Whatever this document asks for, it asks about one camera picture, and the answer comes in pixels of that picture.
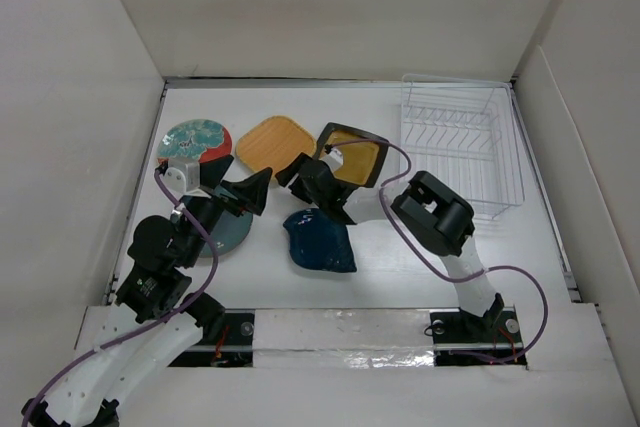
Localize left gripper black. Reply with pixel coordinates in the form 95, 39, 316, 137
180, 153, 273, 266

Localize woven bamboo square plate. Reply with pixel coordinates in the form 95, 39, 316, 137
235, 115, 316, 173

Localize teal round plate white blossoms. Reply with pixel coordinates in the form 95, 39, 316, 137
183, 196, 253, 255

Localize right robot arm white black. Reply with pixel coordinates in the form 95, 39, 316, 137
275, 154, 504, 340

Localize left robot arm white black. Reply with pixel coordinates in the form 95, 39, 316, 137
21, 155, 273, 426

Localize red teal floral round plate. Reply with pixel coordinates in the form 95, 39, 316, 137
156, 119, 232, 163

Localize dark blue leaf-shaped plate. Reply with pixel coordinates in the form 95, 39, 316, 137
283, 208, 357, 274

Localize brown black square plate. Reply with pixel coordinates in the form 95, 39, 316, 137
313, 122, 388, 188

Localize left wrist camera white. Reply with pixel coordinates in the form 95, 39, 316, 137
159, 157, 200, 195

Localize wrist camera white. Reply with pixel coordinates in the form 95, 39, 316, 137
320, 144, 344, 173
159, 157, 200, 195

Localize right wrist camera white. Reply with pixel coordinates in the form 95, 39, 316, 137
320, 144, 344, 173

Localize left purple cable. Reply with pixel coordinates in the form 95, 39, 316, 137
20, 169, 221, 427

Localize purple cable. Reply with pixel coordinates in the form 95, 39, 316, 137
20, 169, 221, 427
324, 140, 550, 364

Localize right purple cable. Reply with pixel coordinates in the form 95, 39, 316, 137
324, 140, 550, 364

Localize white wire dish rack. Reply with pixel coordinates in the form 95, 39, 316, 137
399, 74, 525, 220

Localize aluminium base rail with mounts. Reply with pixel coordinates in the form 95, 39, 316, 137
172, 308, 527, 369

